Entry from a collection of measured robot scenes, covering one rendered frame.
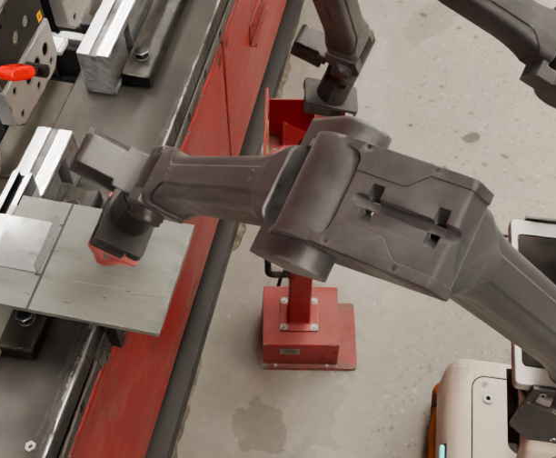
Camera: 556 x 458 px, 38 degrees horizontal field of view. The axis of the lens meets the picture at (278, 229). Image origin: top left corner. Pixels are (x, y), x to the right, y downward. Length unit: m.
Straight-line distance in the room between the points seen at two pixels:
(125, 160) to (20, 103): 0.25
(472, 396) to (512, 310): 1.28
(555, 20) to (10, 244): 0.78
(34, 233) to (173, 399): 0.97
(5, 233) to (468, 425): 1.08
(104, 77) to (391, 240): 1.06
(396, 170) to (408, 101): 2.22
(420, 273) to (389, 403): 1.64
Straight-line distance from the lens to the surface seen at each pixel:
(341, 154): 0.53
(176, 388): 2.08
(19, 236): 1.19
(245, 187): 0.61
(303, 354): 2.09
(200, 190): 0.70
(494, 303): 0.56
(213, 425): 2.08
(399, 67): 2.84
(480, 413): 1.84
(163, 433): 2.04
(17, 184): 1.27
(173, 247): 1.14
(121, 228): 1.02
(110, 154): 0.93
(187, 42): 1.60
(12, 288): 1.15
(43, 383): 1.21
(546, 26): 1.04
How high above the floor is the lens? 1.94
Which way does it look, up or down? 55 degrees down
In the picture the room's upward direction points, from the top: straight up
